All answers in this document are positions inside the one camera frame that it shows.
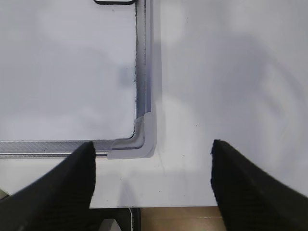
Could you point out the black stand under table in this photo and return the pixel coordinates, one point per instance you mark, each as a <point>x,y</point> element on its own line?
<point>107,219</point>

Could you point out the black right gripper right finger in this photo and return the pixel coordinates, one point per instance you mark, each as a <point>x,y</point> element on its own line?
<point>249,199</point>

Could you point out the whiteboard with aluminium frame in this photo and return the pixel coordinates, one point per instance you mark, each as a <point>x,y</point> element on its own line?
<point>73,71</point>

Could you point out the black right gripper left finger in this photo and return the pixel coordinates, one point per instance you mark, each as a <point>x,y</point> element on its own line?
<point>58,201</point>

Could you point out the white whiteboard eraser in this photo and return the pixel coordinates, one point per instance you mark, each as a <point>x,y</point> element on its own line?
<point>115,2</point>

